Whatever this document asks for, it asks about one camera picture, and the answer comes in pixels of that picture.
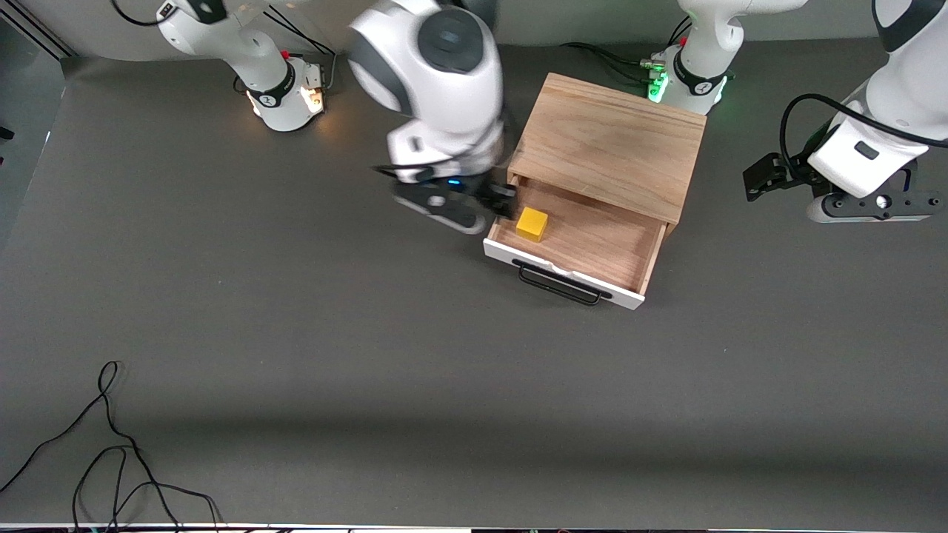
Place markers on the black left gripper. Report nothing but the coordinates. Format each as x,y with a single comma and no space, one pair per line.
795,169

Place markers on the wooden drawer cabinet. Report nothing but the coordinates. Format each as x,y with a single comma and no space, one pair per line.
607,141

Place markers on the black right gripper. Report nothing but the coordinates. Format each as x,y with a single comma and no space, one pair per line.
495,195

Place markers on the white-fronted wooden drawer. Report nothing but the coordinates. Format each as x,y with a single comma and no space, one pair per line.
592,240

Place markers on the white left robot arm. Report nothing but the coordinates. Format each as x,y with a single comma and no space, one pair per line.
903,74

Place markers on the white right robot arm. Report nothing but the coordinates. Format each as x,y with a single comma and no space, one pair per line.
444,89

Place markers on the black metal frame rail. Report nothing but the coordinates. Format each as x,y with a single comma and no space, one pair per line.
37,37

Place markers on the yellow cube block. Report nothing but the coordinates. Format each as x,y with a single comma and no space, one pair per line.
532,224

